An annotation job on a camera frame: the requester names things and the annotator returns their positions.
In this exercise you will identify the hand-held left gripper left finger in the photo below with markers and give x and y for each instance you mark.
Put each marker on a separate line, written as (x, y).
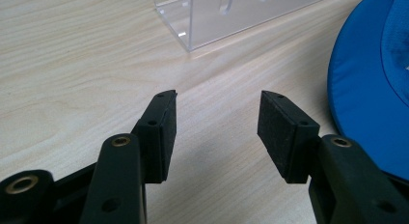
(154, 143)

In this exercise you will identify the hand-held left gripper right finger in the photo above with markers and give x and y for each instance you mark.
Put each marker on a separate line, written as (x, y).
(289, 137)

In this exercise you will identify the blue hat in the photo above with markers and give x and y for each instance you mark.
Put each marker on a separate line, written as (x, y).
(369, 89)

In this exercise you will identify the clear acrylic stand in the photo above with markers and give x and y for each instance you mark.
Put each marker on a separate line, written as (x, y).
(222, 18)

